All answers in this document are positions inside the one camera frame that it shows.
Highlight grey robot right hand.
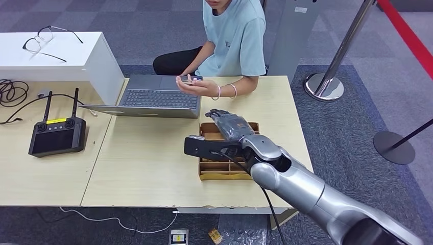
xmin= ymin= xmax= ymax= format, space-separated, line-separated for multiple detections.
xmin=205 ymin=109 xmax=256 ymax=143

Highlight person's left hand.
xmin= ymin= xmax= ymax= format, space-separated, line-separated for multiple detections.
xmin=175 ymin=75 xmax=221 ymax=99

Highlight cardboard card organizer box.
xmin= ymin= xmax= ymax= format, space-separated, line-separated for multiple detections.
xmin=198 ymin=121 xmax=260 ymax=181

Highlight person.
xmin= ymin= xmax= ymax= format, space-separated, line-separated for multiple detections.
xmin=153 ymin=0 xmax=267 ymax=77

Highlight yellow card on floor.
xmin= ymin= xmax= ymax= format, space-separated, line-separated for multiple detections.
xmin=208 ymin=228 xmax=224 ymax=245

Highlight grey open laptop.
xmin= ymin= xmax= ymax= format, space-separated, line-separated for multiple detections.
xmin=79 ymin=75 xmax=204 ymax=119

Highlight table leg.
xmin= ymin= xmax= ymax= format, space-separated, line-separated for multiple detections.
xmin=269 ymin=209 xmax=298 ymax=231

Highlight grey kiosk stand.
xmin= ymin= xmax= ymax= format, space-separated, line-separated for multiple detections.
xmin=267 ymin=0 xmax=325 ymax=85

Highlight clear plastic bag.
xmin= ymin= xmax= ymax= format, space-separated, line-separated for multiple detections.
xmin=218 ymin=213 xmax=270 ymax=245

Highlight small device with yellow label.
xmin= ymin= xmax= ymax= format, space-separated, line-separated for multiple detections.
xmin=169 ymin=229 xmax=189 ymax=245

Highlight white box shelf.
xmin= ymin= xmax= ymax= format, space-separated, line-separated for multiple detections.
xmin=0 ymin=32 xmax=126 ymax=106

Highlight black remote controller with antennas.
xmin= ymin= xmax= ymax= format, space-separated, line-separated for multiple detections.
xmin=28 ymin=87 xmax=87 ymax=158

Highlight black-framed eyeglasses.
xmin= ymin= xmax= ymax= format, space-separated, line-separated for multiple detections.
xmin=22 ymin=26 xmax=84 ymax=63

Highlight red barrier belt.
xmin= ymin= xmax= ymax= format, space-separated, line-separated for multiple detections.
xmin=376 ymin=0 xmax=433 ymax=80

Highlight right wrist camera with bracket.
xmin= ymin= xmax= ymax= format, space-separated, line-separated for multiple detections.
xmin=184 ymin=134 xmax=244 ymax=164

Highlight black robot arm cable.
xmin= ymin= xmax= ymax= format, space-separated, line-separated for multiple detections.
xmin=209 ymin=150 xmax=288 ymax=245

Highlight chrome stanchion post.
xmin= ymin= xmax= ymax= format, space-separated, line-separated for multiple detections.
xmin=303 ymin=0 xmax=376 ymax=103

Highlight white floor cable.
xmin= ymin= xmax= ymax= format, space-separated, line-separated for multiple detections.
xmin=60 ymin=206 xmax=179 ymax=235

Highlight black stanchion post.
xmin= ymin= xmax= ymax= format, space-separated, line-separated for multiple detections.
xmin=373 ymin=118 xmax=433 ymax=166

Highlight long black cable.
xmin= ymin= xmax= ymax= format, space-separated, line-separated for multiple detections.
xmin=0 ymin=93 xmax=85 ymax=125

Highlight coiled black cable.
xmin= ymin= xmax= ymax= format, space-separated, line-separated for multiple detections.
xmin=0 ymin=79 xmax=30 ymax=108

